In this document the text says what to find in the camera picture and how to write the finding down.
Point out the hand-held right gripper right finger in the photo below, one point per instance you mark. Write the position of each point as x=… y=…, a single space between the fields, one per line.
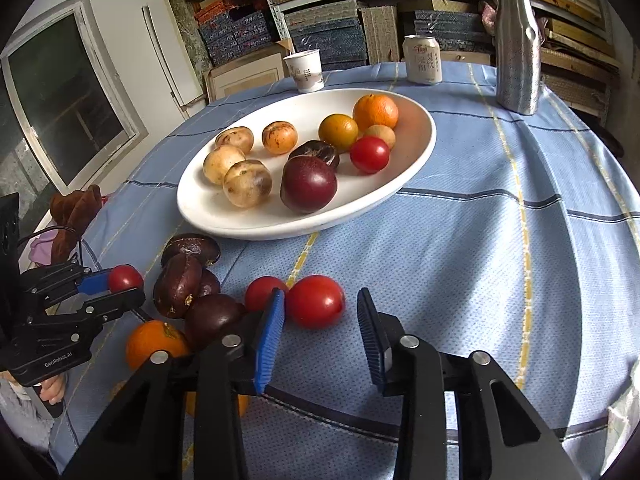
x=372 y=340

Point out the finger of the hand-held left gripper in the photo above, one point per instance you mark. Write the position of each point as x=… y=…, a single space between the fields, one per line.
x=95 y=281
x=117 y=302

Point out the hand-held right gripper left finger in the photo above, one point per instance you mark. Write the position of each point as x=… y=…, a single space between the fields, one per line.
x=270 y=340

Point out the red cherry tomato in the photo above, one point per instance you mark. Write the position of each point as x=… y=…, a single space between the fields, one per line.
x=125 y=277
x=369 y=154
x=260 y=292
x=315 y=301

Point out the dark red plum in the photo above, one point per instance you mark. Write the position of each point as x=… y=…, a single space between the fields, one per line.
x=307 y=183

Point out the white oval plate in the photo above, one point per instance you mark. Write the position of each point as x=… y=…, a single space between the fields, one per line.
x=407 y=165

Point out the dark purple passion fruit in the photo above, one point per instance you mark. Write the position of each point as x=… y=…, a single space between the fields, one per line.
x=192 y=247
x=315 y=151
x=210 y=284
x=212 y=317
x=177 y=285

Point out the small yellow-orange citrus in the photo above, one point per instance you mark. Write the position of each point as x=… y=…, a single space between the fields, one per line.
x=337 y=131

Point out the large orange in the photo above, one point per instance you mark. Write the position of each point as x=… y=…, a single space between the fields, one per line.
x=376 y=112

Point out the person's left forearm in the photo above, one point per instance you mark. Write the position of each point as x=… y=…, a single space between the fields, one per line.
x=20 y=420

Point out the person's left hand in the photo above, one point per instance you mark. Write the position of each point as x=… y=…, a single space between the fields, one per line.
x=52 y=390

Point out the small orange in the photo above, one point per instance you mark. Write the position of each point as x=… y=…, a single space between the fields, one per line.
x=242 y=404
x=150 y=342

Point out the pink cloth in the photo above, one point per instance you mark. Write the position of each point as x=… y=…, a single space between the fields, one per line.
x=40 y=252

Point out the brown cloth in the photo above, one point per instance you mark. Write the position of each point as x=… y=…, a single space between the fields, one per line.
x=75 y=210

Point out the orange-brown round fruit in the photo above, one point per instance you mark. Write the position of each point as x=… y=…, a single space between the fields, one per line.
x=280 y=137

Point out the white leaning board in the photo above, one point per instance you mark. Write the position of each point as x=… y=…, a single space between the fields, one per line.
x=172 y=55

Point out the light wooden crate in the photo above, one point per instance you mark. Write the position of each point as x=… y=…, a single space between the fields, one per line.
x=245 y=72

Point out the green marbled panel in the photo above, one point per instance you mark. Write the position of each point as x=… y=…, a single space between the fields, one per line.
x=187 y=35

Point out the white paper cup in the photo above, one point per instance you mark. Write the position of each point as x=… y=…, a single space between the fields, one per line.
x=304 y=72

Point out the white drink can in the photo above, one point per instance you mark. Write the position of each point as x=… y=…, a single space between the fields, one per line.
x=422 y=60

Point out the pile of patterned gift boxes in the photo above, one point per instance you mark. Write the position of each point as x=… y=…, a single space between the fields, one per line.
x=235 y=30

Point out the silver metal bottle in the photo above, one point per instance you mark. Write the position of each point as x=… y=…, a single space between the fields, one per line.
x=517 y=45

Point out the pink plastic bag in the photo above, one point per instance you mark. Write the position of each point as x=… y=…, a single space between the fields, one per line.
x=487 y=17

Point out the window with grey frame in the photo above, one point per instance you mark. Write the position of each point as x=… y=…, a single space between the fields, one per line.
x=65 y=100

